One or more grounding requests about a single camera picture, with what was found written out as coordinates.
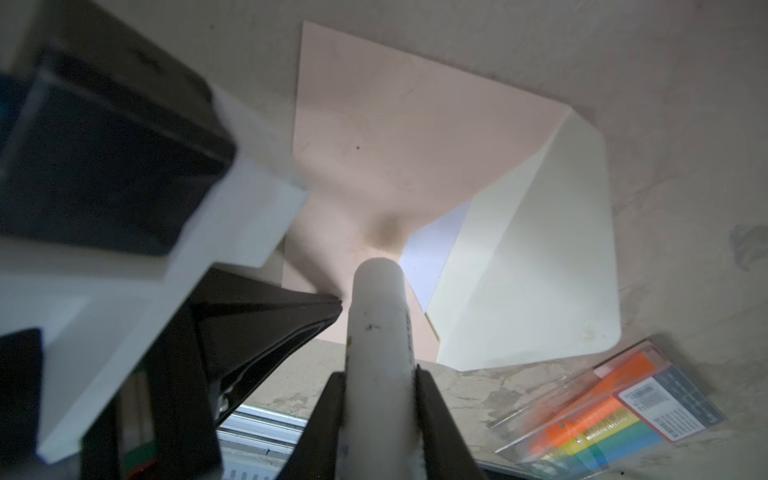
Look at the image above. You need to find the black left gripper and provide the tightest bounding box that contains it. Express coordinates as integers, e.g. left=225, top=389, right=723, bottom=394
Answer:
left=1, top=268, right=343, bottom=479

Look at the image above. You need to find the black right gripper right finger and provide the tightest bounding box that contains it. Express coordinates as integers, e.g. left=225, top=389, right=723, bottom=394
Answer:
left=415, top=366, right=487, bottom=480

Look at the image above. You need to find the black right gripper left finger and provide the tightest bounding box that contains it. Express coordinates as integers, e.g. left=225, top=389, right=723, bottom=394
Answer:
left=276, top=372, right=345, bottom=480

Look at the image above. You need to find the white glue stick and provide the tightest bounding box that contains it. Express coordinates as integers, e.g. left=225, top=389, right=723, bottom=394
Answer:
left=337, top=258, right=425, bottom=479

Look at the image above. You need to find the white paper letter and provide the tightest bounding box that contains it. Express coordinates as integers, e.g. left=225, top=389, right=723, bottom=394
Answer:
left=399, top=201, right=471, bottom=311

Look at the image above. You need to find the pack of coloured highlighters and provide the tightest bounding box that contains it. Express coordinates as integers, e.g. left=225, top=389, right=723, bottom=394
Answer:
left=489, top=340, right=725, bottom=479

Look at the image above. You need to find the aluminium front rail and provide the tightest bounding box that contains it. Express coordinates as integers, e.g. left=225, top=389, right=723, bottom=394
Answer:
left=217, top=405, right=307, bottom=480

